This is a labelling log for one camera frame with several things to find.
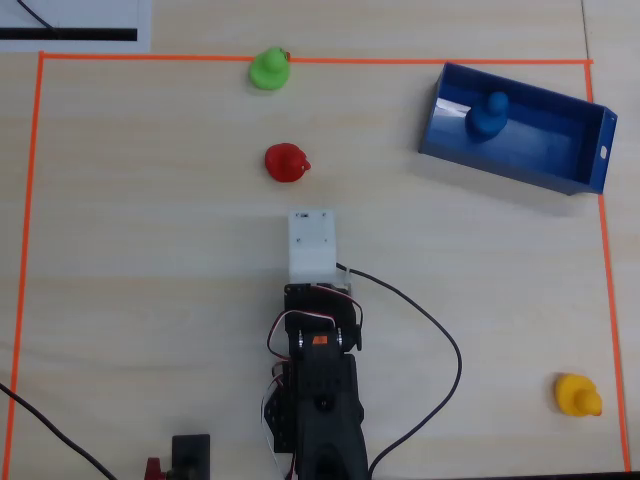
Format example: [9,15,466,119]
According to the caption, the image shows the blue rubber duck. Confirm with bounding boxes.
[464,90,510,144]

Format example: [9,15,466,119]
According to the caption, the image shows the black camera cable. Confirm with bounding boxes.
[335,262,464,476]

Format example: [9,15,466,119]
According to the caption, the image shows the orange tape strip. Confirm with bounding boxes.
[583,60,632,474]
[38,51,595,66]
[2,51,45,480]

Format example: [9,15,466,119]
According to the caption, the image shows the thin black cable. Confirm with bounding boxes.
[16,0,60,40]

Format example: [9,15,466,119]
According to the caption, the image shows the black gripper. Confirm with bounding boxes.
[283,282,354,307]

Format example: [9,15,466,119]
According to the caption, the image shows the red rubber duck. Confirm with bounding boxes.
[264,142,313,184]

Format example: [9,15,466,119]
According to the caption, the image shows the black camera stand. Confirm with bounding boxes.
[167,433,212,480]

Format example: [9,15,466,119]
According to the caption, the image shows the yellow rubber duck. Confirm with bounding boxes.
[553,372,604,419]

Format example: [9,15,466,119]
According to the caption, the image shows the blue rectangular plastic box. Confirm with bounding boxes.
[417,61,619,197]

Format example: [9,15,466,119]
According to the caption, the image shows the green rubber duck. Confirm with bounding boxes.
[248,46,292,92]

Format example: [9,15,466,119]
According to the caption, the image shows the white paper with black bar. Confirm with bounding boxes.
[0,0,152,53]

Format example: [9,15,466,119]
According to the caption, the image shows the white gripper camera box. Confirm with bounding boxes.
[287,209,354,297]

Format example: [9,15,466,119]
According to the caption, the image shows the long black stand cable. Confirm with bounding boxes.
[0,382,120,480]

